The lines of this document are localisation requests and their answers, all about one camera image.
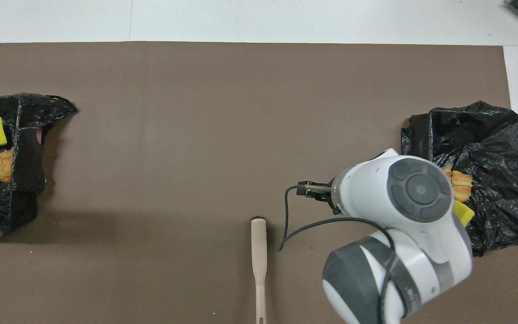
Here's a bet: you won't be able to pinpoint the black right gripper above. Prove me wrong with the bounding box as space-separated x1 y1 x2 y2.
308 185 341 213

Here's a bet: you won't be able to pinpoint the beige brush black bristles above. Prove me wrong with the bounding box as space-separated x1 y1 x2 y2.
251 218 268 324

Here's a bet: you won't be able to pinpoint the yellow sponge block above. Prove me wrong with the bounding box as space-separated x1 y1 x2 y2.
453 200 475 228

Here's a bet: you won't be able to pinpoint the round brown bun piece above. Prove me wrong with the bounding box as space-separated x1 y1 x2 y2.
0 150 14 183

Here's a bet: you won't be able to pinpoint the black plastic bin bag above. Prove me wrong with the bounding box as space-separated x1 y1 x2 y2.
401 100 518 258
0 93 78 237

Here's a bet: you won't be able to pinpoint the brown table mat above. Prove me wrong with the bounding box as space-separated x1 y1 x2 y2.
0 41 518 324

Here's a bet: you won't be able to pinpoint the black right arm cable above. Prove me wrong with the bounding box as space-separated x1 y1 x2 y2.
278 181 408 324

